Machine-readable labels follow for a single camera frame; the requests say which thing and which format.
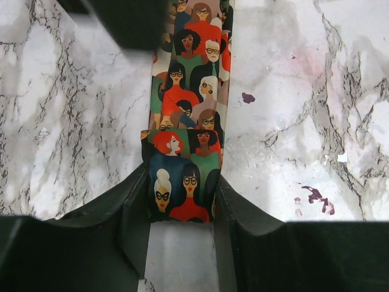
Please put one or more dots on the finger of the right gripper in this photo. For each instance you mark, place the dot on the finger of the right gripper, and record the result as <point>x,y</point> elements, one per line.
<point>132,24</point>

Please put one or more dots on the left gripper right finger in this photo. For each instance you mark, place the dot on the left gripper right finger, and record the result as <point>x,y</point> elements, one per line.
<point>257,252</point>

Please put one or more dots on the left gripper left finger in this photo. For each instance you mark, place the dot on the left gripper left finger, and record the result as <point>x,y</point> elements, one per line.
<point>101,246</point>

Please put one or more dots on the colourful patterned necktie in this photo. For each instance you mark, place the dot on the colourful patterned necktie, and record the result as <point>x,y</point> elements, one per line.
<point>183,146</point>

